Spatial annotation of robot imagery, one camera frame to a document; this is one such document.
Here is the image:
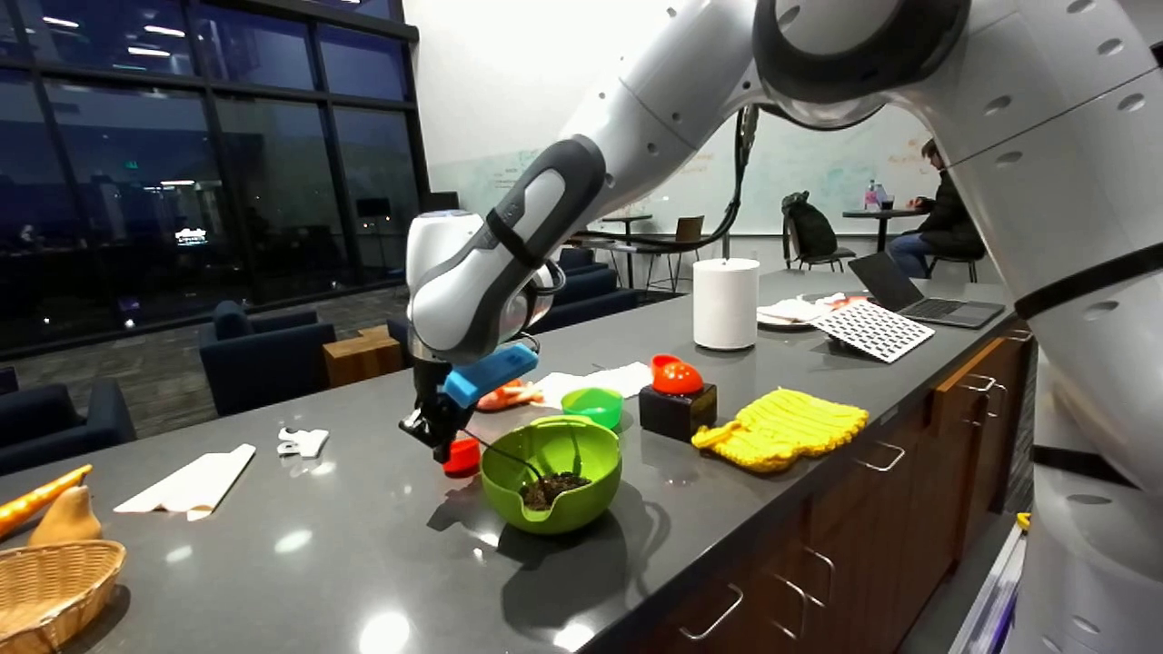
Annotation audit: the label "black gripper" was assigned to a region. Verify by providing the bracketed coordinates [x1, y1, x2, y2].
[395, 361, 481, 469]

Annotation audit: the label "green mixing bowl with spout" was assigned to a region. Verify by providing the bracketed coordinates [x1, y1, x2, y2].
[481, 413, 626, 539]

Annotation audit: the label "small green plastic bowl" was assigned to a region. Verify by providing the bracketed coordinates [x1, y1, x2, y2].
[557, 387, 630, 436]

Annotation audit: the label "small red plastic cup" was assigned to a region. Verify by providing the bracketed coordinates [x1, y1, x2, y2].
[439, 436, 484, 481]

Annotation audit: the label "blue toy object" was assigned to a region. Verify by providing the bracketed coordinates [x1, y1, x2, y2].
[435, 341, 540, 412]

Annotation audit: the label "wooden cube side table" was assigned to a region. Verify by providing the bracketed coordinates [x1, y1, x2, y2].
[318, 323, 412, 390]

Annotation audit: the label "crumpled white wrapper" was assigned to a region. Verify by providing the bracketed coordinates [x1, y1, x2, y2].
[272, 426, 329, 461]

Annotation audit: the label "brown food bits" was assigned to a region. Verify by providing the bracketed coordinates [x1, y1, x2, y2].
[518, 469, 593, 514]

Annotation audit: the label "dark blue armchair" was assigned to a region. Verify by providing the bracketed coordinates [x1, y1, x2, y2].
[195, 303, 338, 419]

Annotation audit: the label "large white paper sheet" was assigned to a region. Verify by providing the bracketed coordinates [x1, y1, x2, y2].
[539, 361, 653, 412]

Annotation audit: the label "dark blue couch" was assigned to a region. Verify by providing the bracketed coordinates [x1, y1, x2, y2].
[529, 246, 637, 338]
[0, 369, 139, 481]

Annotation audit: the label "folded white paper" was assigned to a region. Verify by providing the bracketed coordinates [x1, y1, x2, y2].
[110, 440, 261, 522]

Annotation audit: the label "dark wooden block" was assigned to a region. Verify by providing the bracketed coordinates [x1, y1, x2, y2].
[637, 382, 719, 444]

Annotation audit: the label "red orange ball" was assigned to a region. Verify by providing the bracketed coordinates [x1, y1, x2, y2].
[650, 358, 710, 400]

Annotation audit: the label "white paper towel roll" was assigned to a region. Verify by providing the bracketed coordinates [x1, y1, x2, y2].
[691, 256, 764, 358]

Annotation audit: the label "brown wooden chair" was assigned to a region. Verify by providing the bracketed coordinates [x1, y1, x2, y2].
[659, 215, 710, 267]

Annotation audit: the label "yellow knitted cloth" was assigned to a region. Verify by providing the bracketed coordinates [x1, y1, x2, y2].
[685, 387, 873, 478]

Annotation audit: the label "tan toy gourd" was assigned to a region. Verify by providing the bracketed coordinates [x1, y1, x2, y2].
[24, 482, 110, 554]

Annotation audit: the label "white plate stack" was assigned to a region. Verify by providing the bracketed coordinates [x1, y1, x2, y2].
[757, 292, 845, 335]

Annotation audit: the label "wicker basket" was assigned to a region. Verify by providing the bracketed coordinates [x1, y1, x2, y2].
[0, 539, 126, 654]

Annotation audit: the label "black backpack on chair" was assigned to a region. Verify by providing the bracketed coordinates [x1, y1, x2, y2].
[780, 191, 859, 274]

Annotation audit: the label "brown wooden counter cabinet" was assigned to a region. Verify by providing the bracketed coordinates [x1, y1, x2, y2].
[577, 287, 1046, 654]

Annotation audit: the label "white keyboard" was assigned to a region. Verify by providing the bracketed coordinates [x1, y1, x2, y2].
[809, 297, 936, 369]

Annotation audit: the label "dark grey laptop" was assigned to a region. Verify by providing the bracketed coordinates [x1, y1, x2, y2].
[844, 246, 1008, 335]

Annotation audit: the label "dark study table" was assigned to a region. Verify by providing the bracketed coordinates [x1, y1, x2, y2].
[844, 204, 930, 256]

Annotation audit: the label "seated person in black jacket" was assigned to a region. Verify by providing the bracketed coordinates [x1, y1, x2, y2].
[886, 134, 992, 281]

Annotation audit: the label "dark glass window wall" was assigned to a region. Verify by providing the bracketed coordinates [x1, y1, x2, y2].
[0, 0, 435, 361]

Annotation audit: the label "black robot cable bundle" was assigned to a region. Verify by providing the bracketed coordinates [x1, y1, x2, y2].
[695, 103, 764, 256]

